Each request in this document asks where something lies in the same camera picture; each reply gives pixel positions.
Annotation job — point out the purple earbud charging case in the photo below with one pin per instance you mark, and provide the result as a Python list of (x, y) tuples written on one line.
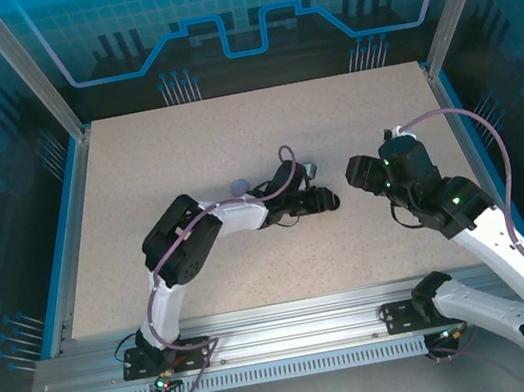
[(239, 186)]

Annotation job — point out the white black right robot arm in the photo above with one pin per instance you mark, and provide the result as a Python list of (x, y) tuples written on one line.
[(494, 246)]

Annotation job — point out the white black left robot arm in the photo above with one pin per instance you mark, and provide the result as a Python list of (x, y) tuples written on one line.
[(164, 304)]

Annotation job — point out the small connector board with LEDs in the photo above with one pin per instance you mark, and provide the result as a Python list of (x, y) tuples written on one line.
[(163, 383), (448, 336)]

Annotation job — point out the aluminium blue side rail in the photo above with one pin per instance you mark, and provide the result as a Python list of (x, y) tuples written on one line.
[(471, 144), (71, 224)]

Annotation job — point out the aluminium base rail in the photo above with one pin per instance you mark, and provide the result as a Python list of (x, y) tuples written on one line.
[(289, 323)]

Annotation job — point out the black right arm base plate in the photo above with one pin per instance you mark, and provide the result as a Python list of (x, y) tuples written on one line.
[(397, 316)]

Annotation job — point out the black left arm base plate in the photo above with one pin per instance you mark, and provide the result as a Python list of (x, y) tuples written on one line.
[(137, 365)]

